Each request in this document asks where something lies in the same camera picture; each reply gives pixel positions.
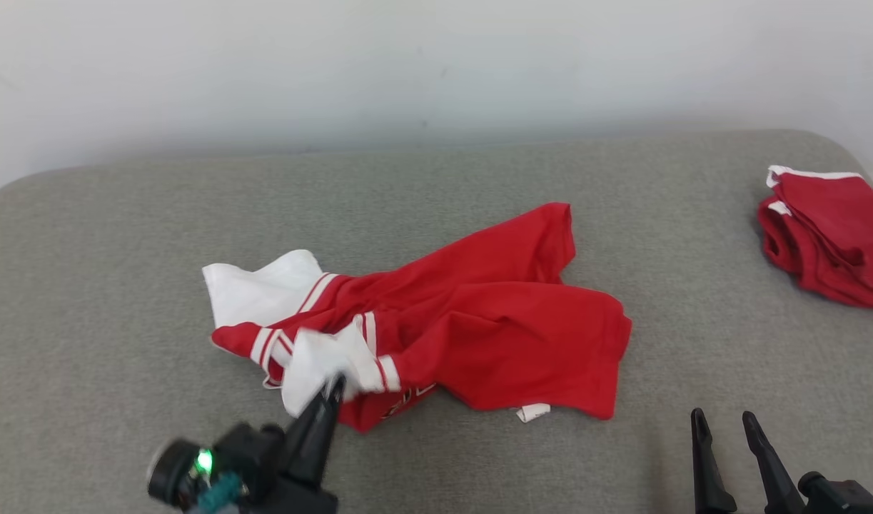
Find red shorts with white trim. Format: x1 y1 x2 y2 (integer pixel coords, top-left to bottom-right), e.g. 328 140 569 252
757 165 873 310

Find red jersey with white sleeves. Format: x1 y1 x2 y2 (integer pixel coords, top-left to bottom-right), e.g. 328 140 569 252
201 202 634 435

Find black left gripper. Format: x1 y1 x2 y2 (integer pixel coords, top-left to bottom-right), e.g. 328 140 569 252
222 374 347 514

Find teal plug left camera cable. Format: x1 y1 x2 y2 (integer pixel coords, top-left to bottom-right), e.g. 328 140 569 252
193 471 246 514

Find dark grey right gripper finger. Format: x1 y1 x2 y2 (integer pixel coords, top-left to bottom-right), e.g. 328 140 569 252
689 408 739 514
741 410 809 514

